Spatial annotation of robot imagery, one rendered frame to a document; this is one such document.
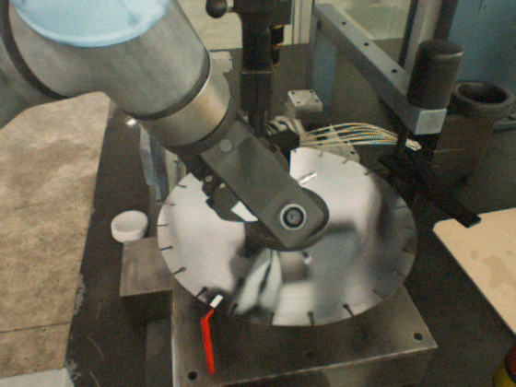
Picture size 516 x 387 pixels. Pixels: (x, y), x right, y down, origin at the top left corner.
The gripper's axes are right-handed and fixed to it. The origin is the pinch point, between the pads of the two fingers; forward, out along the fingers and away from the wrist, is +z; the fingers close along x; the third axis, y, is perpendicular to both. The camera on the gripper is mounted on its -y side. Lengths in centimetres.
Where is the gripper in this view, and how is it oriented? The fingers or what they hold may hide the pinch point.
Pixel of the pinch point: (271, 212)
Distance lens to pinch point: 51.2
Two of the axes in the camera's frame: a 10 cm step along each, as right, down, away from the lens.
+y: -5.7, -6.6, 4.9
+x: -7.6, 6.5, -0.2
